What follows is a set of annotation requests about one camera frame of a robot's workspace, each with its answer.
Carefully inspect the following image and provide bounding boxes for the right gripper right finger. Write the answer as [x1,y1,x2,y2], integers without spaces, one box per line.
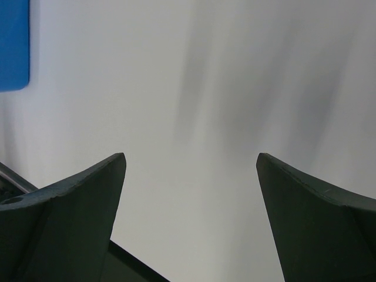
[256,153,375,281]

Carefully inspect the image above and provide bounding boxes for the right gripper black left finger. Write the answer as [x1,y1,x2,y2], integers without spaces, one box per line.
[1,153,126,281]

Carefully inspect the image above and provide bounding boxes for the blue plastic bin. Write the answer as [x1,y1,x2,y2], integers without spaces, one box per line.
[1,0,30,92]

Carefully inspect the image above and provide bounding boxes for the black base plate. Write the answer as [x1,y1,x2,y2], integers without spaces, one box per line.
[100,241,168,282]

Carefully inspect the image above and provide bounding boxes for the aluminium frame rail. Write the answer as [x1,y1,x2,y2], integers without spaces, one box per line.
[0,163,38,201]

